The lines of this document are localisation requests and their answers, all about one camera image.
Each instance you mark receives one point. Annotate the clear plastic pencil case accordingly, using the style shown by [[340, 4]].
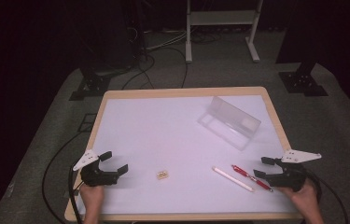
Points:
[[230, 124]]

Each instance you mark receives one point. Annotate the wooden table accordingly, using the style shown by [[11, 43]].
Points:
[[182, 92]]

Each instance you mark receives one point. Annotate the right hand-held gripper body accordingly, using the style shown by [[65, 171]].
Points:
[[289, 179]]

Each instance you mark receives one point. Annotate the person's right hand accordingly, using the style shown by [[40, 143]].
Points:
[[301, 197]]

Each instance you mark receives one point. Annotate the small beige eraser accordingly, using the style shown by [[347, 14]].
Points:
[[162, 175]]

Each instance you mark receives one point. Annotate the white pen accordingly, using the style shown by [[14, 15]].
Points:
[[231, 179]]

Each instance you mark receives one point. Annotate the red pen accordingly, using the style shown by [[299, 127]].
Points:
[[252, 178]]

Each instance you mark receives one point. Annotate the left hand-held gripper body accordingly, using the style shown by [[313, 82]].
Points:
[[96, 177]]

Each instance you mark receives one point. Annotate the person's left hand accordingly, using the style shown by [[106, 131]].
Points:
[[91, 197]]

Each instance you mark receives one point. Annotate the black floor frame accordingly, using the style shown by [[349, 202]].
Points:
[[86, 123]]

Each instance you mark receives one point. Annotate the black stand base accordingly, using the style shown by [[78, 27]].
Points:
[[91, 85], [303, 82]]

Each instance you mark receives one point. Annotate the white metal stand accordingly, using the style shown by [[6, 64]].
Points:
[[222, 17]]

